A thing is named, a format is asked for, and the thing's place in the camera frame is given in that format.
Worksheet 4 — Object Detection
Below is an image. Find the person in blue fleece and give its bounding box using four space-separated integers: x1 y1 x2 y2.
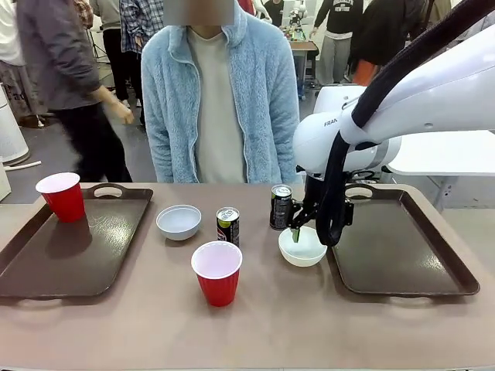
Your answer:
140 0 302 185

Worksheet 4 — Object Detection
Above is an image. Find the person in plaid shirt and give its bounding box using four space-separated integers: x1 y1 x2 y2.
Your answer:
102 0 166 127

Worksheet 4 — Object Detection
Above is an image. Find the person in dark jacket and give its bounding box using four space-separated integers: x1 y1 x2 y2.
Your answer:
350 0 428 87

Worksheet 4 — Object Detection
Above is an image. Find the brown plastic serving tray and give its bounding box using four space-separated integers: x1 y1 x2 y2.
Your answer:
0 182 155 299
326 182 481 298

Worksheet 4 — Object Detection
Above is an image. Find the pale blue bowl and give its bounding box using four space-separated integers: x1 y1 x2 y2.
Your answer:
155 204 203 242

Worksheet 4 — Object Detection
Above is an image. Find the red plastic cup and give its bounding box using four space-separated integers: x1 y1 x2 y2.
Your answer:
190 240 244 308
35 172 87 224

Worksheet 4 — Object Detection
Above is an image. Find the white pipe on floor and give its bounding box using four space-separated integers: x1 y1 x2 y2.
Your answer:
2 159 42 169

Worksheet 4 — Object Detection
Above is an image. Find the person in black sweatshirt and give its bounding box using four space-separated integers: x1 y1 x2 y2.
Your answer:
312 0 364 85

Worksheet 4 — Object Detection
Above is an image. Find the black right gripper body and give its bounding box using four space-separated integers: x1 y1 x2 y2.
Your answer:
302 174 355 230

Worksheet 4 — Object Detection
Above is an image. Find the person in white top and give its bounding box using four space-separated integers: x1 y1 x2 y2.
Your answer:
0 0 48 128

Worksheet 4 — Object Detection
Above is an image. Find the white side table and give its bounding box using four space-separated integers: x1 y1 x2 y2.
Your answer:
385 128 495 213

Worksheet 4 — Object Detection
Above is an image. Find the white air purifier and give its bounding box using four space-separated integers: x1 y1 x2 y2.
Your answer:
0 83 30 167

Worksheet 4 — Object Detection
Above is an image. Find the white cabinet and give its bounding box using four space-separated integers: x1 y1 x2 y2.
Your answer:
0 165 13 203

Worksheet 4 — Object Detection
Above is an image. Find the black cable sleeve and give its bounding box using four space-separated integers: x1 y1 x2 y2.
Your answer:
316 0 495 248

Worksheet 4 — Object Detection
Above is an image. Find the black drink can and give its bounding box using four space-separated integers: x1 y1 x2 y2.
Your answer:
268 184 294 232
215 206 241 249

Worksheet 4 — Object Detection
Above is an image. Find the person in grey jacket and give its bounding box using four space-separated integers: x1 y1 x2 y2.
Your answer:
16 0 135 183

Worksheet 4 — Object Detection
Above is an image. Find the wooden background table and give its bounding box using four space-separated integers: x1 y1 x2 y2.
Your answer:
288 40 319 102

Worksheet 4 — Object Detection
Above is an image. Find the white bowl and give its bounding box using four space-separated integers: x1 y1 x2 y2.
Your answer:
278 226 329 268

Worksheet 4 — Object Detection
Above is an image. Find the grey jacket person's hand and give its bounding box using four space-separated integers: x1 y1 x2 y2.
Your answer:
111 100 135 125

